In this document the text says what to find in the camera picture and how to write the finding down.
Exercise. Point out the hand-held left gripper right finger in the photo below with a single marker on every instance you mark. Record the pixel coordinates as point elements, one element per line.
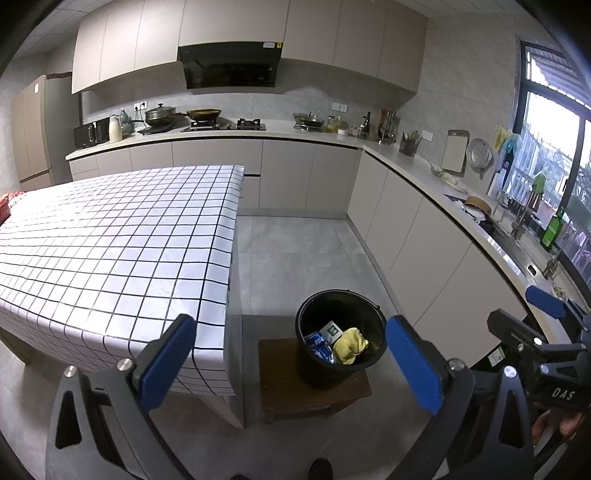
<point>415,364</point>

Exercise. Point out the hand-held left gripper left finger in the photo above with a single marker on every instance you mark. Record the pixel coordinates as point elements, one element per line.
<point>168,364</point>

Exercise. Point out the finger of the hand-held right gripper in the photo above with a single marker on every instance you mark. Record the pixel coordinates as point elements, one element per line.
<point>545,297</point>
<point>512,327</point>

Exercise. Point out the yellow rag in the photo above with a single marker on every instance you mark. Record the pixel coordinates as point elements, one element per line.
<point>351,344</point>

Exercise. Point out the green carton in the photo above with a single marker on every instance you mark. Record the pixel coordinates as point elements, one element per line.
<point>331,330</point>

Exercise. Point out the black bucket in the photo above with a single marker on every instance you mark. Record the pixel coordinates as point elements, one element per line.
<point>318,369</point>

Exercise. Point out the dark blue packet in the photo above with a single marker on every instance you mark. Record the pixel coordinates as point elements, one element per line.
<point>319,346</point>

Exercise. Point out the person's right hand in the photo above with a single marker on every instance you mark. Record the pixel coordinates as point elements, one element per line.
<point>549,422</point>

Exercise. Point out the steel sink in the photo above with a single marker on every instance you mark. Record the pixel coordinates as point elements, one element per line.
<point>512,249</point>

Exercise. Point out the green glass bottle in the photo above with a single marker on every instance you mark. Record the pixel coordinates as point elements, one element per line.
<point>551,233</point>

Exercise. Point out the table with grid tablecloth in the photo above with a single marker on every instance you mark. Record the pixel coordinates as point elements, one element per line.
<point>235,332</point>

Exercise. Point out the steel faucet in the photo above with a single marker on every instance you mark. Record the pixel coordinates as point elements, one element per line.
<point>517,221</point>

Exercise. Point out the brown bowl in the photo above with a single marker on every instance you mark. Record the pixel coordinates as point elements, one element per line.
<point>478,205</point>

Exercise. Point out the dark wooden stool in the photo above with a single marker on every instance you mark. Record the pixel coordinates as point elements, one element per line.
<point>286,392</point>

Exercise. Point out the white checkered tablecloth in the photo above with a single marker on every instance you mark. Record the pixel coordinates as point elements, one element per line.
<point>115,254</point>

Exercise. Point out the black shoe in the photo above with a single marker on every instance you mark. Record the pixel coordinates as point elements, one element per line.
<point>321,468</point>

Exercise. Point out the white crumpled cloth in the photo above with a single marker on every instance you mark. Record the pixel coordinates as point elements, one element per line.
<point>450,180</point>

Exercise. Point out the teal hanging cloth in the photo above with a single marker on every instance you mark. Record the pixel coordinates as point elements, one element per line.
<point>512,143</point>

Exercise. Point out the steel strainer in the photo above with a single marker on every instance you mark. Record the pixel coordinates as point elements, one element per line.
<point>479,153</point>

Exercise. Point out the yellow hanging cloth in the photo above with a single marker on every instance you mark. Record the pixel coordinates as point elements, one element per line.
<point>501,136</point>

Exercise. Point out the dark framed window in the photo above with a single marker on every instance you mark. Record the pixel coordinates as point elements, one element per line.
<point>554,129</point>

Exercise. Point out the white cutting board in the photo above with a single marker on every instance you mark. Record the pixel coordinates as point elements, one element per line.
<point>455,152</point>

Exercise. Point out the dark chopstick holder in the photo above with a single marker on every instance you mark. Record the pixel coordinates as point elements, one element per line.
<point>408,147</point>

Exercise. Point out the beige lower cabinets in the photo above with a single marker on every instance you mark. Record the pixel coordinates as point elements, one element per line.
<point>300,175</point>

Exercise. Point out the beige cabinets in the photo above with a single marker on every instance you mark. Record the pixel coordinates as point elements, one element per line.
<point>346,37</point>
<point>300,175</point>

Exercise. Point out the red snack packets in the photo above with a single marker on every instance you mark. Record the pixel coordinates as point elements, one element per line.
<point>5,205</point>

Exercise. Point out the utensil rack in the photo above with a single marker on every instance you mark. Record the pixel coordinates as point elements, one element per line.
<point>388,129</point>

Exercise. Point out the black induction cooktop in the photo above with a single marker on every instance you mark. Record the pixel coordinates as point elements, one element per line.
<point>157,129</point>

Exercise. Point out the white jug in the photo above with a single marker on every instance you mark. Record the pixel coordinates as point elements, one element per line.
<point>115,131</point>

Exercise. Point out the black gas stove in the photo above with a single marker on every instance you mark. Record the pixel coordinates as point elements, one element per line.
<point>221,127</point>

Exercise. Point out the black microwave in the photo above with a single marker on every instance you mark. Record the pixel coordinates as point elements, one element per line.
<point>87,134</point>

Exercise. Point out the dark glass bottle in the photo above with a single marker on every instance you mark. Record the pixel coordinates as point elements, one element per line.
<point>367,124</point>

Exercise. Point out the lidded wok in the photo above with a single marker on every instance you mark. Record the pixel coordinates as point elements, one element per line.
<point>159,113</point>

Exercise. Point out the frying pan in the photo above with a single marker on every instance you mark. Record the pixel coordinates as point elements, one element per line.
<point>203,113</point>

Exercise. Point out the yellow oil bottle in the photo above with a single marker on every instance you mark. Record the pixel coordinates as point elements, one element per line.
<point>330,123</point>

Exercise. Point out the steel lidded pot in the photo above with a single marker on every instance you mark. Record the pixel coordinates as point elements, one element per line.
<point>308,121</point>

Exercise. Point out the beige refrigerator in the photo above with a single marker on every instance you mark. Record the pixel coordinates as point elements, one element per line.
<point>32,129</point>

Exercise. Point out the black range hood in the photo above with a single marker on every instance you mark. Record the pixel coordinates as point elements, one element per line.
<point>231,67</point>

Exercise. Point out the beige upper cabinets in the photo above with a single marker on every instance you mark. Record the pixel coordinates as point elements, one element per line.
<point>346,37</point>

